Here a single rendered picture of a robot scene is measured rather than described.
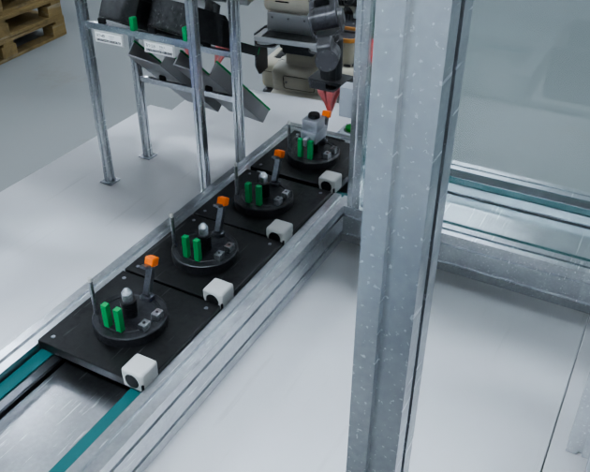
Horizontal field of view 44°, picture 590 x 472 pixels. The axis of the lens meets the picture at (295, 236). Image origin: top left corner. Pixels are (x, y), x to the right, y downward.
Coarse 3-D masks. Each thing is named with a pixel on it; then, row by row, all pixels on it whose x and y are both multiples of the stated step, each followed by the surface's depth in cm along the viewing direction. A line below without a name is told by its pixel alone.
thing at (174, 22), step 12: (156, 0) 171; (168, 0) 169; (156, 12) 172; (168, 12) 170; (180, 12) 167; (204, 12) 169; (156, 24) 172; (168, 24) 170; (180, 24) 168; (204, 24) 171; (216, 24) 174; (228, 24) 177; (180, 36) 168; (204, 36) 172; (216, 36) 175; (228, 36) 178; (228, 48) 180; (252, 48) 187
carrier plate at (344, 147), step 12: (300, 132) 202; (336, 144) 195; (348, 144) 195; (264, 156) 190; (348, 156) 190; (252, 168) 185; (264, 168) 185; (288, 168) 185; (336, 168) 185; (300, 180) 180; (312, 180) 179; (336, 192) 178
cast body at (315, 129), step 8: (312, 112) 183; (304, 120) 182; (312, 120) 181; (320, 120) 182; (304, 128) 183; (312, 128) 182; (320, 128) 183; (304, 136) 183; (312, 136) 182; (320, 136) 184; (304, 144) 182
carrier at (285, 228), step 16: (240, 176) 181; (256, 176) 181; (224, 192) 174; (240, 192) 171; (256, 192) 164; (272, 192) 171; (288, 192) 168; (304, 192) 174; (320, 192) 174; (208, 208) 168; (240, 208) 166; (256, 208) 165; (272, 208) 165; (288, 208) 168; (304, 208) 168; (224, 224) 164; (240, 224) 163; (256, 224) 163; (272, 224) 159; (288, 224) 159
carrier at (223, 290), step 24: (192, 216) 165; (168, 240) 158; (192, 240) 154; (216, 240) 154; (240, 240) 158; (264, 240) 158; (168, 264) 150; (192, 264) 147; (216, 264) 147; (240, 264) 150; (264, 264) 152; (192, 288) 143; (216, 288) 140; (240, 288) 145
